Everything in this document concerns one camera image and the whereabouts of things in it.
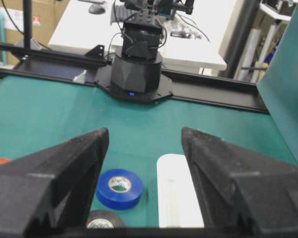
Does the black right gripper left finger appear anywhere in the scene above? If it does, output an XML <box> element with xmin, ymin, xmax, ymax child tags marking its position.
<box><xmin>0</xmin><ymin>127</ymin><xmax>109</xmax><ymax>238</ymax></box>

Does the black aluminium frame rail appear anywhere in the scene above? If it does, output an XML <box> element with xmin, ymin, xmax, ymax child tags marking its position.
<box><xmin>0</xmin><ymin>43</ymin><xmax>268</xmax><ymax>114</ymax></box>

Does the white plastic case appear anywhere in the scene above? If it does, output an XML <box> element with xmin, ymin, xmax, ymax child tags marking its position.
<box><xmin>156</xmin><ymin>154</ymin><xmax>204</xmax><ymax>228</ymax></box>

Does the cardboard box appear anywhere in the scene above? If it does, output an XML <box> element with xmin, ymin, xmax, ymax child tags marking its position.
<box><xmin>1</xmin><ymin>0</ymin><xmax>71</xmax><ymax>65</ymax></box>

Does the teal side panel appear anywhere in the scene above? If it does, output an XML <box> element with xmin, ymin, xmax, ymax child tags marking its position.
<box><xmin>257</xmin><ymin>5</ymin><xmax>298</xmax><ymax>164</ymax></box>

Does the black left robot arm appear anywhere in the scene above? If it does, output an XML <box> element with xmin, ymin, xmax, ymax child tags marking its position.
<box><xmin>94</xmin><ymin>0</ymin><xmax>194</xmax><ymax>103</ymax></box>

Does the black vertical pole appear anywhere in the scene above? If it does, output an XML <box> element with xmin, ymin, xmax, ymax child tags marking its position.
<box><xmin>22</xmin><ymin>0</ymin><xmax>42</xmax><ymax>50</ymax></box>

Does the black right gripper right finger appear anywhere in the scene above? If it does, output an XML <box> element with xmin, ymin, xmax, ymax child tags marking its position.
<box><xmin>181</xmin><ymin>127</ymin><xmax>298</xmax><ymax>238</ymax></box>

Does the blue tape roll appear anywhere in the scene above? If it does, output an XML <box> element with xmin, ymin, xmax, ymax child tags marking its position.
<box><xmin>96</xmin><ymin>169</ymin><xmax>144</xmax><ymax>210</ymax></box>

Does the white desk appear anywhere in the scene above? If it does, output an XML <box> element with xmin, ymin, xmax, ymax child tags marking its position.
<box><xmin>48</xmin><ymin>0</ymin><xmax>227</xmax><ymax>72</ymax></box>

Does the black computer mouse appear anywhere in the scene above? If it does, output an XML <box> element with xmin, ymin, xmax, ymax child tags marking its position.
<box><xmin>88</xmin><ymin>3</ymin><xmax>106</xmax><ymax>15</ymax></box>

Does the black tape roll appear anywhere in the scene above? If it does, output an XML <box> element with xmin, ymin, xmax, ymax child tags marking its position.
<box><xmin>86</xmin><ymin>210</ymin><xmax>125</xmax><ymax>229</ymax></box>

